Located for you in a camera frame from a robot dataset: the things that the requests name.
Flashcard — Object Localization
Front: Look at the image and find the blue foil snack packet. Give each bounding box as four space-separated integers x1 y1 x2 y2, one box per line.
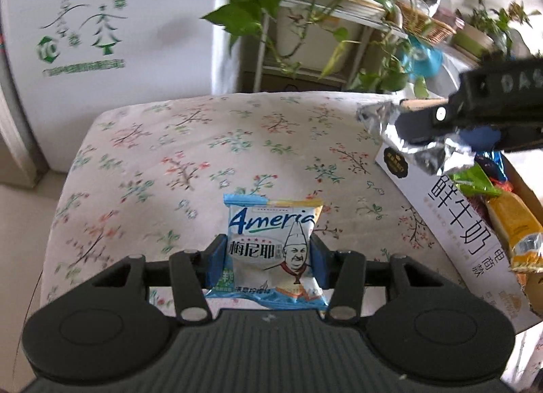
475 152 508 182

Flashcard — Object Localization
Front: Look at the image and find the silver foil snack packet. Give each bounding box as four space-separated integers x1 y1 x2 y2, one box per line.
357 101 475 175

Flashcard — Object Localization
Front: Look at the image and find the green snack packet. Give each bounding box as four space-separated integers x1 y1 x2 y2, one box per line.
449 163 503 197

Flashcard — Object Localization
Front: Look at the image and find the light blue Ameria packet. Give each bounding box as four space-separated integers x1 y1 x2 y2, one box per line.
206 195 327 310

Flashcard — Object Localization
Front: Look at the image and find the orange bread packet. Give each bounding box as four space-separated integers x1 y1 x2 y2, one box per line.
485 191 542 274

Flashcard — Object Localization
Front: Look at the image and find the red noodle snack packet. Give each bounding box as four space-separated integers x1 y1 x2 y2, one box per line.
490 177 513 192

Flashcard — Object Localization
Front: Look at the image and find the green striped plant pot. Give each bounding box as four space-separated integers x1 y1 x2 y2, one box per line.
452 24 494 59

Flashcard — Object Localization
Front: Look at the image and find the blue round fan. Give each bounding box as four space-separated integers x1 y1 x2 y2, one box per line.
402 36 444 82

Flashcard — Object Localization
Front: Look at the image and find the cardboard milk box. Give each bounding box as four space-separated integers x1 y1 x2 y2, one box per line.
375 143 542 332

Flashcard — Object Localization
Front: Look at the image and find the wicker basket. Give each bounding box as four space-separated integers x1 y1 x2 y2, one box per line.
397 2 456 45

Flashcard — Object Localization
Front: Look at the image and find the white metal plant rack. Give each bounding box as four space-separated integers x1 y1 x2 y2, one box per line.
252 0 407 93

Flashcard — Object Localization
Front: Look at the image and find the pothos plant in white pot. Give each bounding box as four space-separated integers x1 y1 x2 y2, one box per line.
200 0 434 99

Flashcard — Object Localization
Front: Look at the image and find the silver refrigerator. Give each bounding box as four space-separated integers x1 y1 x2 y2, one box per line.
0 36 50 189

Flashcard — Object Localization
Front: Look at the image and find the white chest freezer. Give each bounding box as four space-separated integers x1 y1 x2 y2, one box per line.
1 0 240 172

